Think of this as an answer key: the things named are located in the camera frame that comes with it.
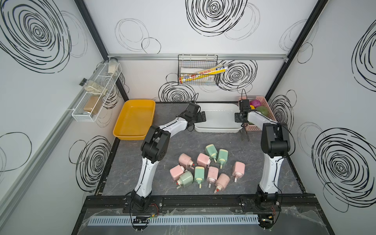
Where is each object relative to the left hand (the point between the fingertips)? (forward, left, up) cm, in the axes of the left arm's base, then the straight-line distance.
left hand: (200, 116), depth 101 cm
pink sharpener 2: (-31, -1, -2) cm, 31 cm away
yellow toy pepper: (+11, -40, -1) cm, 41 cm away
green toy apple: (+7, -46, +1) cm, 46 cm away
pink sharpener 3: (-37, -21, -1) cm, 42 cm away
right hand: (+2, -31, -2) cm, 31 cm away
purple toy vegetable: (+16, -44, -1) cm, 47 cm away
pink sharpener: (-32, +9, -1) cm, 34 cm away
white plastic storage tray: (+6, -16, -9) cm, 19 cm away
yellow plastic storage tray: (+8, +50, -12) cm, 52 cm away
